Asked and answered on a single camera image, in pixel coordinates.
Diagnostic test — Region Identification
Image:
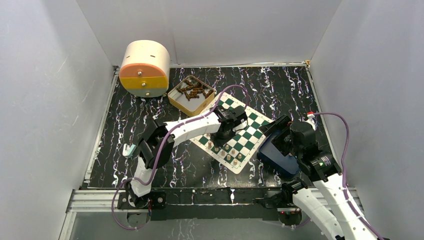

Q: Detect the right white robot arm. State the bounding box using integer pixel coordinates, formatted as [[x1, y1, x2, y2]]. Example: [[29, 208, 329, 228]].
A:
[[259, 112, 384, 240]]

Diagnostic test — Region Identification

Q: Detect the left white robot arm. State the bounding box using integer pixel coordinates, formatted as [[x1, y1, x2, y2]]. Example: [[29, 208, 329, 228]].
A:
[[124, 105, 248, 208]]

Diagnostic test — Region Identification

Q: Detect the green white chess board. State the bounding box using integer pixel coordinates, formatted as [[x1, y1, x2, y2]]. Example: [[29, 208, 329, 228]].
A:
[[191, 106, 272, 174]]

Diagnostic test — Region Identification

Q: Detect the pile of dark chess pieces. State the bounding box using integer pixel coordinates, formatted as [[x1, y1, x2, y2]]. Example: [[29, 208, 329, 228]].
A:
[[176, 80, 215, 101]]

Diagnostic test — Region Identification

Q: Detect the dark blue tray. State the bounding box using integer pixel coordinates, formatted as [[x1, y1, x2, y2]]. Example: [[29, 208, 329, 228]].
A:
[[257, 130, 300, 179]]

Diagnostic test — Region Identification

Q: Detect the tan square tin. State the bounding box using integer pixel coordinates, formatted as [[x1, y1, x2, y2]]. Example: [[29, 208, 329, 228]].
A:
[[167, 75, 216, 117]]

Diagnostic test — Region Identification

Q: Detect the small light blue clip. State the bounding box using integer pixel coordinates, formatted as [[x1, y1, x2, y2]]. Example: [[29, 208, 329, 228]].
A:
[[122, 143, 137, 158]]

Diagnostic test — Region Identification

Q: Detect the cream round drawer box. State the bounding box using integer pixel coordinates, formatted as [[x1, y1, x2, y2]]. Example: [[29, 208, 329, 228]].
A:
[[119, 40, 171, 98]]

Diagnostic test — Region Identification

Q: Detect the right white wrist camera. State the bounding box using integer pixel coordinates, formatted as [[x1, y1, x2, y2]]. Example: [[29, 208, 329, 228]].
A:
[[305, 112, 317, 131]]

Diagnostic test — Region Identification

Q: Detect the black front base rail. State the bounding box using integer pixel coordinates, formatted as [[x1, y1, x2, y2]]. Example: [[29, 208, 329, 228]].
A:
[[115, 187, 295, 221]]

